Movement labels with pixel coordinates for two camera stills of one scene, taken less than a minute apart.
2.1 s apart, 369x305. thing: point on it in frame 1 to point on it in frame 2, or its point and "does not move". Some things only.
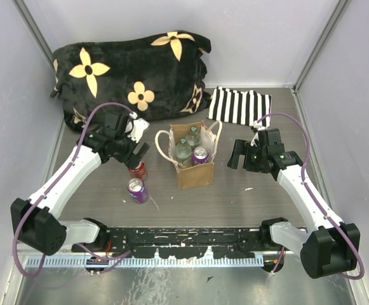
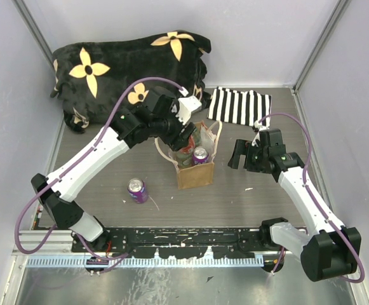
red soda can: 140,171 to 190,149
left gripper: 136,157 to 178,141
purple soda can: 201,155 does not move
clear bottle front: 183,154 does not move
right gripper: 241,147 does not move
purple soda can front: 138,190 does not move
